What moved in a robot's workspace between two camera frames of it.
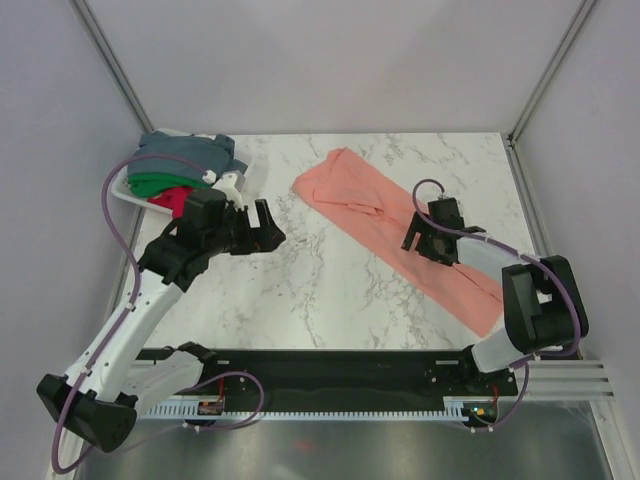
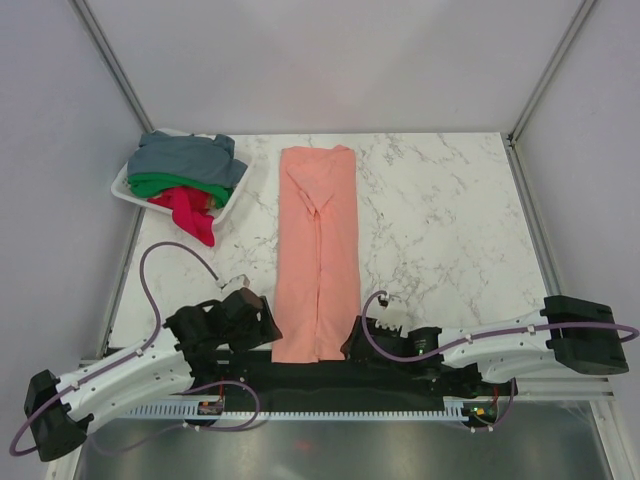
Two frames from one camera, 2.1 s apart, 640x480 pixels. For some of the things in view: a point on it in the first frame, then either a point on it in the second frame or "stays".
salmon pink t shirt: [376, 214] → [318, 310]
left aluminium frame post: [105, 51] stays
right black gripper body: [425, 244] → [375, 330]
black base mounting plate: [351, 375] stays
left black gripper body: [235, 237] → [253, 334]
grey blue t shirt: [175, 154] stays
